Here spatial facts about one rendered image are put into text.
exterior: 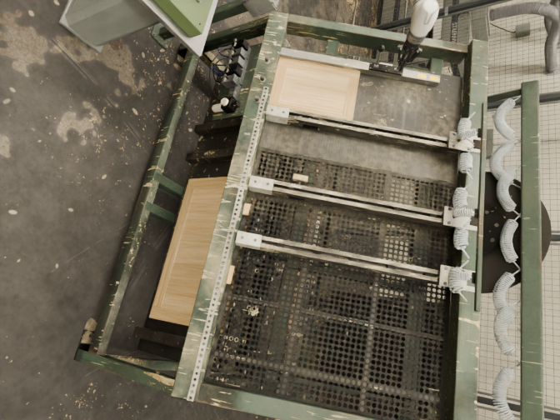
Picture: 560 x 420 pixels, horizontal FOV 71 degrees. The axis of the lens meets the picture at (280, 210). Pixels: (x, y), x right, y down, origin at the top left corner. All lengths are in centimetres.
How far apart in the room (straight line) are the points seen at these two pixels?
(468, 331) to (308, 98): 146
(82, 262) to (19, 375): 61
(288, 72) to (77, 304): 180
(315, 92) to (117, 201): 137
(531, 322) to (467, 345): 56
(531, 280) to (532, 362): 43
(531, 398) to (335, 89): 191
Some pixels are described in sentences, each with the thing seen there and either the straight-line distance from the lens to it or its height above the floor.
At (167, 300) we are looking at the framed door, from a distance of 244.
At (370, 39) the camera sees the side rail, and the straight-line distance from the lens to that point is 267.
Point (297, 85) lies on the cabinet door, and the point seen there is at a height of 101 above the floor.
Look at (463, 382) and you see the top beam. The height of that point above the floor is 190.
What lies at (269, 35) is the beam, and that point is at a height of 84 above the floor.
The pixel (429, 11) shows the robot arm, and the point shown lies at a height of 177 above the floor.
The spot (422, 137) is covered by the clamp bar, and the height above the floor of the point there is 165.
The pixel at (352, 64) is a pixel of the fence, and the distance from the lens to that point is 250.
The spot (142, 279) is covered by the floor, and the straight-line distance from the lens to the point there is 276.
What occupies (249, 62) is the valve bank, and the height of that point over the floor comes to 75.
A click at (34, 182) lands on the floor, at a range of 238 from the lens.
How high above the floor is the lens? 214
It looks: 32 degrees down
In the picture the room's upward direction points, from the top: 90 degrees clockwise
